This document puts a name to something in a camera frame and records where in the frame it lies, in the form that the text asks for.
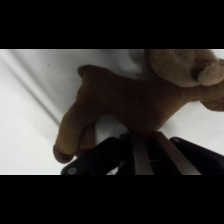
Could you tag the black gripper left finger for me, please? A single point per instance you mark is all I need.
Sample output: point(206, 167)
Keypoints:
point(110, 156)

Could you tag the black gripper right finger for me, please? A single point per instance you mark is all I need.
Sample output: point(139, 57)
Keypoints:
point(196, 160)

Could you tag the brown plush deer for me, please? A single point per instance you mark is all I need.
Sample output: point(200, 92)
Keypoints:
point(133, 100)

